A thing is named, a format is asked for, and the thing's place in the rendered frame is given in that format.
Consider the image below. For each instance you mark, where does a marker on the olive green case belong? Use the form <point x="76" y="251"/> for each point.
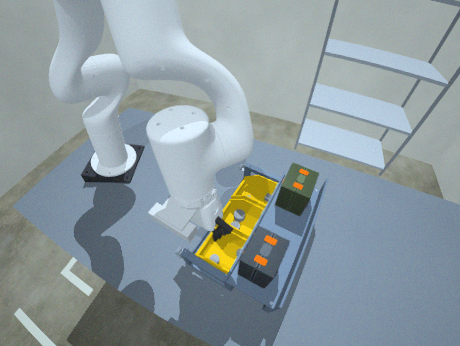
<point x="296" y="189"/>

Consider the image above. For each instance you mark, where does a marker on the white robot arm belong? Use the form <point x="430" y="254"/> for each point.
<point x="151" y="44"/>

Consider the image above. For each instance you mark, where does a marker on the yellow open-front bin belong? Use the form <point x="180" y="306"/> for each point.
<point x="225" y="248"/>
<point x="257" y="186"/>
<point x="252" y="214"/>

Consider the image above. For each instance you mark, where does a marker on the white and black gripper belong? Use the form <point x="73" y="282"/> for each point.
<point x="209" y="215"/>

